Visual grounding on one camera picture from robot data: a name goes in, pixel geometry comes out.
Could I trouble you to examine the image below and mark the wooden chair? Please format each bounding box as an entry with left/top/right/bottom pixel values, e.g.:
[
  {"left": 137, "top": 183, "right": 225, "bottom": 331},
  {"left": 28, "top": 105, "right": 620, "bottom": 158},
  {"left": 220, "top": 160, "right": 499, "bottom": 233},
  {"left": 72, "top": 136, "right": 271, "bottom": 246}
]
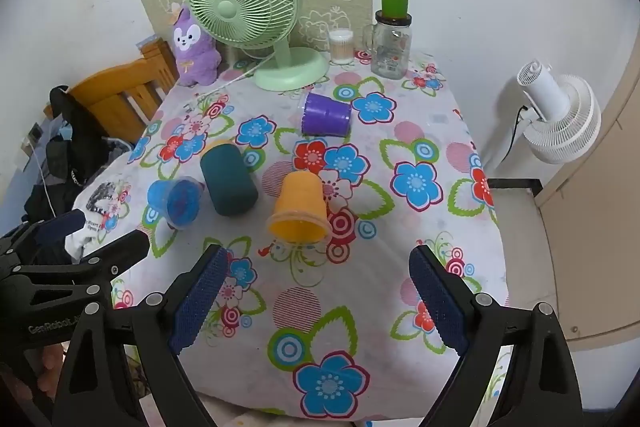
[{"left": 44, "top": 39, "right": 180, "bottom": 145}]

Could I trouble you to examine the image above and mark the white printed cloth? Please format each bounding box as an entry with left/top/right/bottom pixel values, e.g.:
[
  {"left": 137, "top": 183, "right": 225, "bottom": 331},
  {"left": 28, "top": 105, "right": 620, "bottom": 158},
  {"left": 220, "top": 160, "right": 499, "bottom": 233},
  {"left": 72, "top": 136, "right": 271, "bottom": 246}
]
[{"left": 65, "top": 179, "right": 133, "bottom": 263}]

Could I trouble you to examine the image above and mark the cotton swab container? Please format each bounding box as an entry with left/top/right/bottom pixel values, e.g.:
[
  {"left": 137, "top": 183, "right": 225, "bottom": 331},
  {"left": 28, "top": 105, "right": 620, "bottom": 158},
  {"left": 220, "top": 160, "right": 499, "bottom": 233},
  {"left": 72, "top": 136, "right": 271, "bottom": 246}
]
[{"left": 328, "top": 28, "right": 356, "bottom": 66}]

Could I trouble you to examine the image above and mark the floral tablecloth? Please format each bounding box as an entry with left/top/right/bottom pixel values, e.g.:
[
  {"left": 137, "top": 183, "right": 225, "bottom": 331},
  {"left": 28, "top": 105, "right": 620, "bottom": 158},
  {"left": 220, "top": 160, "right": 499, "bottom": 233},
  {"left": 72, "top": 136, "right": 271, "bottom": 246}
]
[{"left": 72, "top": 49, "right": 511, "bottom": 423}]

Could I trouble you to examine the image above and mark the purple plush toy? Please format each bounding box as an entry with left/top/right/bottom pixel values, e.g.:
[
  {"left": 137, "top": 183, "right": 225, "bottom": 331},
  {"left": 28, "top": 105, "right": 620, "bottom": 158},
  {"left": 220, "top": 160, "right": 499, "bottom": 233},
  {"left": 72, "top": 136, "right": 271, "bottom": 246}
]
[{"left": 171, "top": 5, "right": 223, "bottom": 88}]

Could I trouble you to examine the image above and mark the dark teal plastic cup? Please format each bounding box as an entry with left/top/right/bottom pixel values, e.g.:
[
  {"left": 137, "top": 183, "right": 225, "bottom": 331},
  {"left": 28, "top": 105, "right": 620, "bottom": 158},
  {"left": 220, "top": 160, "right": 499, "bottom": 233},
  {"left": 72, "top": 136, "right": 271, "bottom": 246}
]
[{"left": 200, "top": 144, "right": 260, "bottom": 217}]

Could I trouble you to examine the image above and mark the person's left hand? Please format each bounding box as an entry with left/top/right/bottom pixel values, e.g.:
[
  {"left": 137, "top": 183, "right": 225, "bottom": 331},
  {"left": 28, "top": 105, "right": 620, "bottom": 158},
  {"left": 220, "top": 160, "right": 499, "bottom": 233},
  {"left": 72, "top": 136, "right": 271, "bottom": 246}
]
[{"left": 0, "top": 344, "right": 66, "bottom": 408}]

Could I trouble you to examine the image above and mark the blue plastic cup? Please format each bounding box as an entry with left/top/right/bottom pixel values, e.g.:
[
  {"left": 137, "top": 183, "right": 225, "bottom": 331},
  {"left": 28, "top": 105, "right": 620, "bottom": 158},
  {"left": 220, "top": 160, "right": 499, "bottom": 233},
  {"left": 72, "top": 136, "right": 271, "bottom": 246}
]
[{"left": 146, "top": 176, "right": 206, "bottom": 231}]

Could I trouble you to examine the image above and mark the green desk fan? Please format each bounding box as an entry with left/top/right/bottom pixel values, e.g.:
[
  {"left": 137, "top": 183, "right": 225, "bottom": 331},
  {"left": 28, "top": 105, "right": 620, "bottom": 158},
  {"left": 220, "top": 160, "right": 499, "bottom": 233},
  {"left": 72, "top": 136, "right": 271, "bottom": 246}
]
[{"left": 186, "top": 0, "right": 331, "bottom": 94}]

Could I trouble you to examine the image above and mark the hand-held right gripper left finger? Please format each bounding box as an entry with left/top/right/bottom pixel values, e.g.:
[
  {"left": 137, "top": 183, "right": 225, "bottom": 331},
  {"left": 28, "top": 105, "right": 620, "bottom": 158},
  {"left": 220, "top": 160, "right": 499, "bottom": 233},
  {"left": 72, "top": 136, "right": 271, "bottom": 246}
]
[{"left": 52, "top": 245, "right": 232, "bottom": 427}]

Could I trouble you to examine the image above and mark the purple plastic cup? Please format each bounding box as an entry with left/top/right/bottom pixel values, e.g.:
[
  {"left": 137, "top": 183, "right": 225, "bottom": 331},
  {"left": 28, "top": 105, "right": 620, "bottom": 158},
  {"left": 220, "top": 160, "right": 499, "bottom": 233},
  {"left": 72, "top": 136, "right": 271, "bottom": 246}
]
[{"left": 300, "top": 92, "right": 353, "bottom": 138}]

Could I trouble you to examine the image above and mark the orange plastic cup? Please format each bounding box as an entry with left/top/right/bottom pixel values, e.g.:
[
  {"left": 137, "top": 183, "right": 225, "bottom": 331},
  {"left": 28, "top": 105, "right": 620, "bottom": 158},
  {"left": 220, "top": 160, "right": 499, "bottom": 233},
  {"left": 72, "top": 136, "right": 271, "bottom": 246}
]
[{"left": 265, "top": 171, "right": 333, "bottom": 243}]

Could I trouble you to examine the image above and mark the dark clothes pile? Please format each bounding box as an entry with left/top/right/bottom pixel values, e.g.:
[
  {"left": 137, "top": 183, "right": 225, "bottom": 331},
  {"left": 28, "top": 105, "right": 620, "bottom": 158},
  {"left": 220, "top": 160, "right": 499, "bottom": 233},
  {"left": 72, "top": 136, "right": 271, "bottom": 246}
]
[{"left": 22, "top": 85, "right": 146, "bottom": 228}]

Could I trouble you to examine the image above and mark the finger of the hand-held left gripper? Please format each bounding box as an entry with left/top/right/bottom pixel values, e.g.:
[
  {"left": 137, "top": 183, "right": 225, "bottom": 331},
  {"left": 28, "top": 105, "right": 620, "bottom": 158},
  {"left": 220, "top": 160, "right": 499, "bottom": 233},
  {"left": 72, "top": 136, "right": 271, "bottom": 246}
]
[
  {"left": 0, "top": 210, "right": 88, "bottom": 276},
  {"left": 19, "top": 230, "right": 151, "bottom": 309}
]

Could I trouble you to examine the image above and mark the glass jar with handle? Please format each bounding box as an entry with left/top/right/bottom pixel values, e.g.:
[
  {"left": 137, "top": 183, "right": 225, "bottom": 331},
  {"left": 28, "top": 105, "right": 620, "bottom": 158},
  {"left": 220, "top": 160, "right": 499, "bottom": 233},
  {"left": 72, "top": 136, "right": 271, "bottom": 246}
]
[{"left": 361, "top": 10, "right": 414, "bottom": 80}]

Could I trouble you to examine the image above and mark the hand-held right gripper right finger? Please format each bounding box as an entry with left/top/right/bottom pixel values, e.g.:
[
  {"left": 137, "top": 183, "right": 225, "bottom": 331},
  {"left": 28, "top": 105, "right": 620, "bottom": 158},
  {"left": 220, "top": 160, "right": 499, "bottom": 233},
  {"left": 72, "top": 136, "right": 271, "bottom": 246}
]
[{"left": 408, "top": 245, "right": 586, "bottom": 427}]

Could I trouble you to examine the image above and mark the white fan cable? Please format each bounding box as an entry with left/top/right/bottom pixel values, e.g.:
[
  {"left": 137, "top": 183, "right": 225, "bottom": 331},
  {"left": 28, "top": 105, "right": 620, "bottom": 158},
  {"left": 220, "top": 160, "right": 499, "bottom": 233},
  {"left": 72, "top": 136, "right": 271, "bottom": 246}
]
[{"left": 197, "top": 54, "right": 276, "bottom": 100}]

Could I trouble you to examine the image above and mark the black fan cable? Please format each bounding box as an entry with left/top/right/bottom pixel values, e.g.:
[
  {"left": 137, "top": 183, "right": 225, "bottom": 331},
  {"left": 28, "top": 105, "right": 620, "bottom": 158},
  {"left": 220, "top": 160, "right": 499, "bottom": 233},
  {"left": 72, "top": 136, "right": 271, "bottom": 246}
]
[{"left": 500, "top": 106, "right": 532, "bottom": 158}]

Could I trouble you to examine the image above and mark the white standing fan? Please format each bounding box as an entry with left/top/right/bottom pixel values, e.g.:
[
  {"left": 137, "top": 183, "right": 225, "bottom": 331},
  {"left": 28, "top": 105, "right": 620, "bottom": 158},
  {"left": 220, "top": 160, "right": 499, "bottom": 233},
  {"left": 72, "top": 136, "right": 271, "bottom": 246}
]
[{"left": 492, "top": 61, "right": 602, "bottom": 178}]

